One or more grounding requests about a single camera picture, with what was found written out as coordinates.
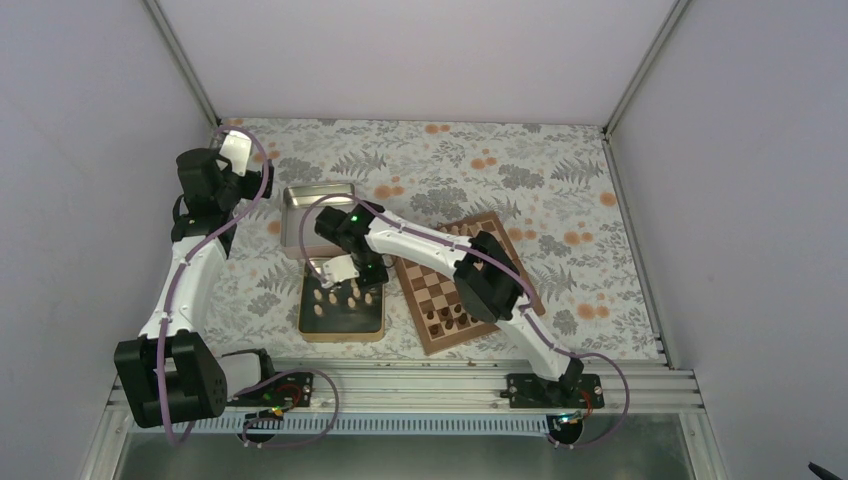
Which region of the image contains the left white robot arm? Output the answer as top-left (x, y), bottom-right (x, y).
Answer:
top-left (113, 148), bottom-right (275, 428)

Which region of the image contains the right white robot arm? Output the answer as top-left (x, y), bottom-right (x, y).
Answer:
top-left (314, 201), bottom-right (584, 407)

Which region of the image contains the gold tin with pieces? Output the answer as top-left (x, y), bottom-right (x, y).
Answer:
top-left (296, 258), bottom-right (385, 343)

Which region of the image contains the wooden chess board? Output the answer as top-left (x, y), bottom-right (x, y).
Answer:
top-left (396, 211), bottom-right (530, 355)

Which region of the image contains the floral table mat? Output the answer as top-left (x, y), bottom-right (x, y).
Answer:
top-left (205, 118), bottom-right (659, 361)

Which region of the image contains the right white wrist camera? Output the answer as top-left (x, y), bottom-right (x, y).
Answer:
top-left (320, 254), bottom-right (360, 288)

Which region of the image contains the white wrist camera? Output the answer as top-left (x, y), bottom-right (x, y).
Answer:
top-left (219, 131), bottom-right (253, 177)
top-left (320, 254), bottom-right (360, 288)

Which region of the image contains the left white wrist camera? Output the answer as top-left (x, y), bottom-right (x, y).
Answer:
top-left (219, 131), bottom-right (253, 177)

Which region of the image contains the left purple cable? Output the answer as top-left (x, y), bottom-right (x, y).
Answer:
top-left (155, 125), bottom-right (274, 448)

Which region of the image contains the purple cable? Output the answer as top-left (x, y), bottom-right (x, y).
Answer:
top-left (155, 125), bottom-right (274, 448)
top-left (298, 193), bottom-right (631, 452)

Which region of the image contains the aluminium front rail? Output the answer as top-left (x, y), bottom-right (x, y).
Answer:
top-left (192, 360), bottom-right (705, 435)

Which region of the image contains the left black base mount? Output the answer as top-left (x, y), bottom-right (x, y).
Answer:
top-left (218, 349), bottom-right (314, 416)

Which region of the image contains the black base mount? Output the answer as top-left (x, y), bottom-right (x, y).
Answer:
top-left (499, 359), bottom-right (605, 410)
top-left (218, 349), bottom-right (314, 416)

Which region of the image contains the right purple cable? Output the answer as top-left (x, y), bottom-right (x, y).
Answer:
top-left (298, 193), bottom-right (631, 452)

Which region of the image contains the aluminium corner frame post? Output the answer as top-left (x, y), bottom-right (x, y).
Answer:
top-left (141, 0), bottom-right (220, 127)

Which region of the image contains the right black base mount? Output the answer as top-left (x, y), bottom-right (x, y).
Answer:
top-left (499, 359), bottom-right (605, 410)

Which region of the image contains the right aluminium frame post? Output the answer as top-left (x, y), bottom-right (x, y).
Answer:
top-left (603, 0), bottom-right (692, 141)

